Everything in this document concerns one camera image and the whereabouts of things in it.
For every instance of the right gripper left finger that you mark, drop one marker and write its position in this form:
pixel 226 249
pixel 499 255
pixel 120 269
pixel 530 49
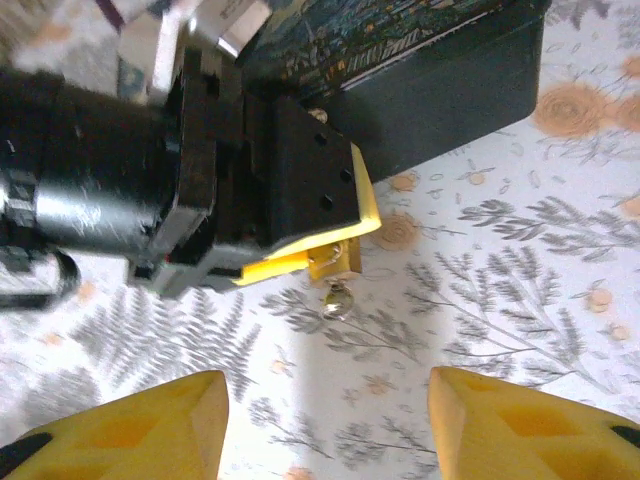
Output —
pixel 125 440

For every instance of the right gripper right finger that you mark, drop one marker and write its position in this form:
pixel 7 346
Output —
pixel 525 440

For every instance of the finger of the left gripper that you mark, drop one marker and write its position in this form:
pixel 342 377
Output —
pixel 275 267
pixel 315 190

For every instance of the starry night painted box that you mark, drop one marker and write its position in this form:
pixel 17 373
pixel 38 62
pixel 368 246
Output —
pixel 425 100

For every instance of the floral patterned table cover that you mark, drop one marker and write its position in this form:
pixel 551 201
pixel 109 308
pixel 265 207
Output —
pixel 450 300

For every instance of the white objects at top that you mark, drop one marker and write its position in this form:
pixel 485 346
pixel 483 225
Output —
pixel 225 20

